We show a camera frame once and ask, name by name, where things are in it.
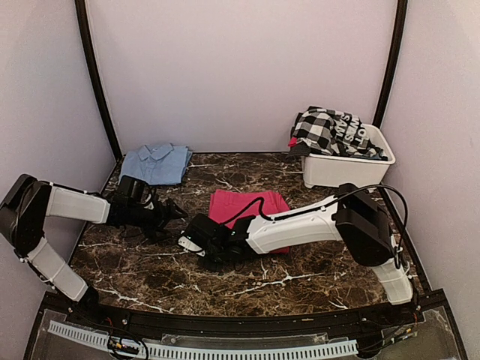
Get white slotted cable duct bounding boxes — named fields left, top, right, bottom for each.
left=47, top=320, right=359, bottom=360

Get left black corner post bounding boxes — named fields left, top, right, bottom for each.
left=74, top=0, right=122, bottom=161

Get black curved front rail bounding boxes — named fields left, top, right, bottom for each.
left=58, top=301, right=418, bottom=339

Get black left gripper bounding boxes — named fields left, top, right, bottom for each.
left=127, top=197, right=188, bottom=243

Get dark blue garment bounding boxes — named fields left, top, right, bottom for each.
left=370, top=149, right=389, bottom=161

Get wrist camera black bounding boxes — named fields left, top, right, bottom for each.
left=184, top=214, right=229, bottom=250
left=115, top=175, right=147, bottom=204

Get pink trousers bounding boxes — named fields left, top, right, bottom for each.
left=208, top=189, right=292, bottom=255

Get pink garment in bin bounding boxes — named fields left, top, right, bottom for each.
left=288, top=137, right=298, bottom=148

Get right black corner post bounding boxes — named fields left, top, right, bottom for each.
left=372, top=0, right=408, bottom=128

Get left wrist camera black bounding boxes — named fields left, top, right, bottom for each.
left=115, top=175, right=147, bottom=204

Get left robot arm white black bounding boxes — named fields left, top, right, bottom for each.
left=1, top=174, right=188, bottom=327

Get white plastic laundry bin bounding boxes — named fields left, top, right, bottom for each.
left=301, top=124, right=396, bottom=188

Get black shirt white lettering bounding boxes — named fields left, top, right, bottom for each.
left=331, top=111, right=383, bottom=160

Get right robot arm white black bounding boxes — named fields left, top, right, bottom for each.
left=202, top=184, right=413, bottom=326

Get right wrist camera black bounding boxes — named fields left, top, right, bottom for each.
left=184, top=214, right=229, bottom=250

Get black corner post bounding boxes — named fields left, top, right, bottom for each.
left=74, top=0, right=122, bottom=161
left=372, top=0, right=408, bottom=128

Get black white checkered shirt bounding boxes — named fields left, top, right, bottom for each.
left=289, top=106, right=335, bottom=156

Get folded light blue shirt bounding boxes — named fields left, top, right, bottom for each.
left=119, top=143, right=193, bottom=186

